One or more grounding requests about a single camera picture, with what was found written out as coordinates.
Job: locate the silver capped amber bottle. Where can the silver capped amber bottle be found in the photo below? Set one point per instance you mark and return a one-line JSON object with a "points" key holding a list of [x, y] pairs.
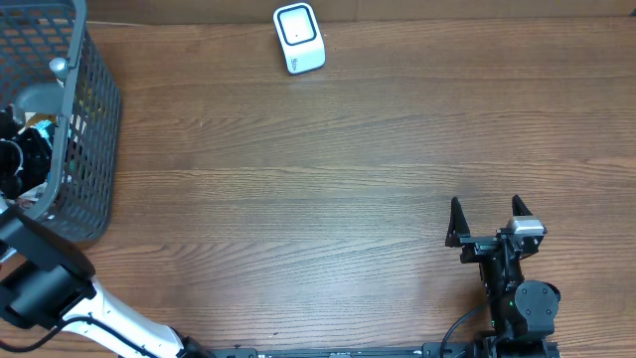
{"points": [[60, 68]]}

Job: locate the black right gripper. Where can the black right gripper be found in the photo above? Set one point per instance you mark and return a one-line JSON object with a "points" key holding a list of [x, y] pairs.
{"points": [[486, 241]]}

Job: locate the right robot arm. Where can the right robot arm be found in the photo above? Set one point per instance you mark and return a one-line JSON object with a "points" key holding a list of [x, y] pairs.
{"points": [[522, 311]]}

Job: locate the grey plastic shopping basket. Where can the grey plastic shopping basket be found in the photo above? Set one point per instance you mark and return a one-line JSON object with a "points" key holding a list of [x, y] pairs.
{"points": [[76, 198]]}

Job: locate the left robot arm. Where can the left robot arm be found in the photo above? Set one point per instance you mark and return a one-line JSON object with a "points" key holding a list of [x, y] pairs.
{"points": [[55, 287]]}

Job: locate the white barcode scanner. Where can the white barcode scanner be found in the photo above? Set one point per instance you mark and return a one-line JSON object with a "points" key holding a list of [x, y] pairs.
{"points": [[300, 38]]}

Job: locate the teal snack packet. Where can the teal snack packet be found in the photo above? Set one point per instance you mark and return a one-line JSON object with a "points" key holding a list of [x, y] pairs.
{"points": [[46, 129]]}

